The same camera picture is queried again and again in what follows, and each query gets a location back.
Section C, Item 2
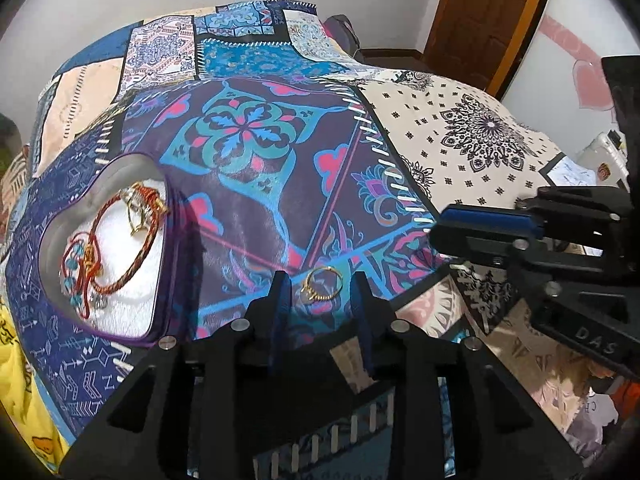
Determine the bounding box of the white heart-printed sliding door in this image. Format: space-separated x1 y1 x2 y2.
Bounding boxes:
500 0 640 127

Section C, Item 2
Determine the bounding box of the brown wooden door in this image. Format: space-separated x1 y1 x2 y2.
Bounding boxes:
422 0 545 97

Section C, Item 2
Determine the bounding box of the purple heart-shaped tin box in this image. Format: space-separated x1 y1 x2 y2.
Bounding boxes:
37 152 201 351

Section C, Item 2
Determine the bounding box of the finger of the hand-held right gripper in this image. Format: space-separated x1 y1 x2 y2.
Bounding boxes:
429 225 627 302
439 187 629 241

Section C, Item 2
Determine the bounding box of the red gold braided bracelet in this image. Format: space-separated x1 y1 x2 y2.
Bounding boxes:
89 184 170 295

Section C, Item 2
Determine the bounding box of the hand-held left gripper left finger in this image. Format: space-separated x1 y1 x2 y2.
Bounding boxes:
60 270 296 480

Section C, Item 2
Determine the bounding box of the blue patchwork blanket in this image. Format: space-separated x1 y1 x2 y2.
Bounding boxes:
0 0 640 480

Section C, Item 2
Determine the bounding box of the black framed panel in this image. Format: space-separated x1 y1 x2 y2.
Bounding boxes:
544 154 599 187

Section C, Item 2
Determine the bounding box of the white plastic box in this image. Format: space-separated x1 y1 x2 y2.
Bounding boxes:
575 130 629 187

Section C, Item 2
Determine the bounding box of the red string beaded bracelet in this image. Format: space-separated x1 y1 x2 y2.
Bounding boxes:
59 230 110 320

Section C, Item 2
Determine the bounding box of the yellow cloth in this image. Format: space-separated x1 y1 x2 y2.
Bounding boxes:
0 294 72 472

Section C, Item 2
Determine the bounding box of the cream printed cloth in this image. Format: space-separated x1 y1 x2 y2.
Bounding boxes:
487 280 623 463

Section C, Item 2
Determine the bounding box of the grey bag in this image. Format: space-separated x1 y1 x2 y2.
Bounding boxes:
324 14 364 59

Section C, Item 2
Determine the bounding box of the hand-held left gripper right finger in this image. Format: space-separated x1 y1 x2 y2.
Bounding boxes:
349 270 586 480

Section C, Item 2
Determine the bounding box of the gold ring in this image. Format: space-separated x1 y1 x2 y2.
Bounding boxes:
301 266 346 304
121 187 170 237

